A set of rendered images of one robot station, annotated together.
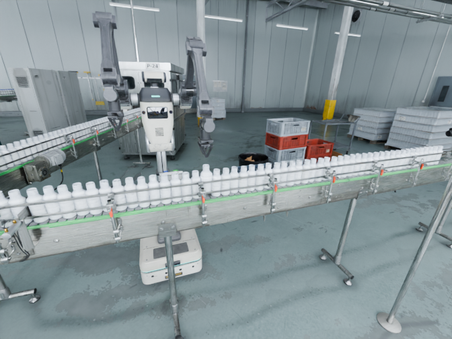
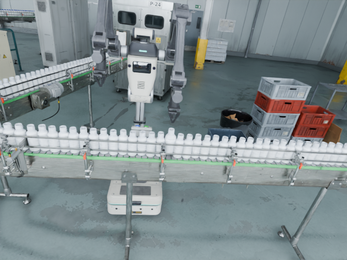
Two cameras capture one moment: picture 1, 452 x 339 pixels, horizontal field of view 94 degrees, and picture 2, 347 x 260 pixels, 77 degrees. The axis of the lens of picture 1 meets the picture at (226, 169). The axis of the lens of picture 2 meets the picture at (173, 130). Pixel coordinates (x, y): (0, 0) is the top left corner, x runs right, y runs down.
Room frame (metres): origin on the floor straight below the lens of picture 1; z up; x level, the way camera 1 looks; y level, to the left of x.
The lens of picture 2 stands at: (-0.04, -0.14, 1.83)
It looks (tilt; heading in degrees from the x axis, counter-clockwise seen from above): 28 degrees down; 12
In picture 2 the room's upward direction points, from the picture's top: 7 degrees clockwise
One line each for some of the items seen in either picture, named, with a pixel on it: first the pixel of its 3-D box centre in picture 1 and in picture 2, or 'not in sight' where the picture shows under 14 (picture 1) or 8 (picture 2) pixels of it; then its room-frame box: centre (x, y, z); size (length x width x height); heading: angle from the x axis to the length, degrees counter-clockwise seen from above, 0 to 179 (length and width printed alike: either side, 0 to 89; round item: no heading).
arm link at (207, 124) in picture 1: (207, 118); (177, 88); (1.11, 0.10, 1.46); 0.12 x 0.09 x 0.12; 19
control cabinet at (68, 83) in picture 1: (67, 105); (75, 31); (6.49, 4.73, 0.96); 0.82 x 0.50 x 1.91; 2
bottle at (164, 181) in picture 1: (165, 188); (132, 143); (1.05, 0.33, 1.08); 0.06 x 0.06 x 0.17
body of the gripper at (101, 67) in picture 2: (114, 107); (100, 65); (1.13, 0.58, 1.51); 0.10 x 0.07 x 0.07; 20
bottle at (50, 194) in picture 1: (52, 202); (44, 137); (0.88, 0.83, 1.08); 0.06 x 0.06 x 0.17
